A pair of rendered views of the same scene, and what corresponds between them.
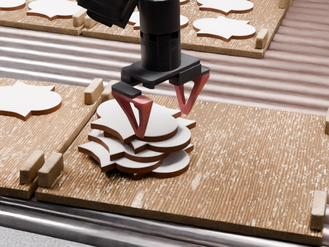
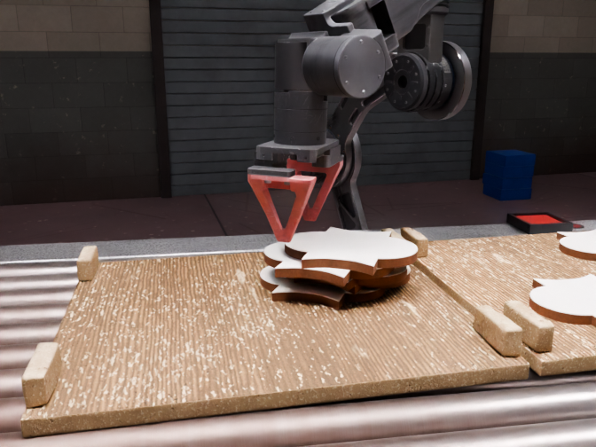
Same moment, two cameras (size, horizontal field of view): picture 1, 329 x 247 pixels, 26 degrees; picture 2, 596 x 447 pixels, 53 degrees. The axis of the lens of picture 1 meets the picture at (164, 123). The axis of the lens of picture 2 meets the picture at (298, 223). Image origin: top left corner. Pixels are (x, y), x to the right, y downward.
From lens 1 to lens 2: 158 cm
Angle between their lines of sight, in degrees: 129
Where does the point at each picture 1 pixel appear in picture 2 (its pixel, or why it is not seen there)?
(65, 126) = (475, 293)
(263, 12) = not seen: outside the picture
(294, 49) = not seen: outside the picture
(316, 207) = (90, 248)
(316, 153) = (82, 333)
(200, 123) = (296, 338)
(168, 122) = (301, 244)
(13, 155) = (464, 259)
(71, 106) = not seen: hidden behind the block
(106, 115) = (386, 238)
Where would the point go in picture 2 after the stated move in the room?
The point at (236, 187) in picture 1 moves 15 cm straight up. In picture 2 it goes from (190, 278) to (184, 152)
